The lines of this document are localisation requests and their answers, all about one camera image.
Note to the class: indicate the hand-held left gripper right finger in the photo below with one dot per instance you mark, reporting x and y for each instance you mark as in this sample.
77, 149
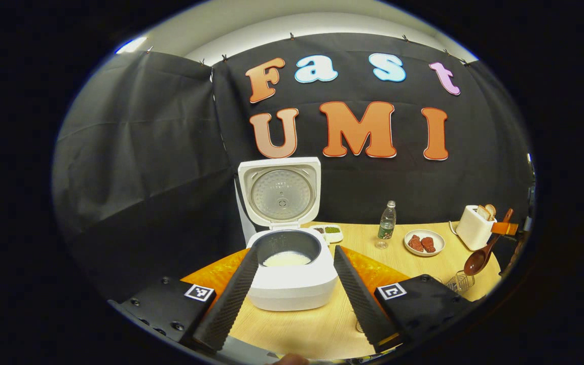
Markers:
360, 304

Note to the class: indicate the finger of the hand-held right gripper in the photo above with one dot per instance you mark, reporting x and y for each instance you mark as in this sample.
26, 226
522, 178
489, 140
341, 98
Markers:
506, 228

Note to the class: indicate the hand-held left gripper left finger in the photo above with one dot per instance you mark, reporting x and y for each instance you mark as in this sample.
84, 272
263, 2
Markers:
231, 304

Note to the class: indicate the brown wooden spoon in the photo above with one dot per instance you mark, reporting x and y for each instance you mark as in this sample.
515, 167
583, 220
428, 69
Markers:
477, 261

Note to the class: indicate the white rice cooker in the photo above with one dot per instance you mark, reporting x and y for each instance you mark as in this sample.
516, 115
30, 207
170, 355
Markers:
292, 286

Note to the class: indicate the white rice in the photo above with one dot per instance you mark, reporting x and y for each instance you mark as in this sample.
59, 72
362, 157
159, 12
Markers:
287, 259

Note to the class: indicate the bread slice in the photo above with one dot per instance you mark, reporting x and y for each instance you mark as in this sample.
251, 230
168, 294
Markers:
483, 213
491, 209

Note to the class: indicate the white toaster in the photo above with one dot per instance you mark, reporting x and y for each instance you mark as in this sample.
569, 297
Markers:
472, 233

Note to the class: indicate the white round plate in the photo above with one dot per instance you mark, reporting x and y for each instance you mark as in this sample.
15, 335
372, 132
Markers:
436, 248

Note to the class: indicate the white divided bean dish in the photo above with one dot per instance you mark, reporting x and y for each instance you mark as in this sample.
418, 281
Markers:
330, 233

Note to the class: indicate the red meat piece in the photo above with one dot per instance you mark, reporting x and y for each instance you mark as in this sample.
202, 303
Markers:
415, 243
428, 245

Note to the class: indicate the clear plastic water bottle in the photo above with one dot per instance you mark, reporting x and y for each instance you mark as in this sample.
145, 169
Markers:
386, 228

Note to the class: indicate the black backdrop cloth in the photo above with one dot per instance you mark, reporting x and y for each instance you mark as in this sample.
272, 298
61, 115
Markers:
145, 167

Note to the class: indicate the ceiling light panel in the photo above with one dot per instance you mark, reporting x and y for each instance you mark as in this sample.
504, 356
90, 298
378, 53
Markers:
131, 44

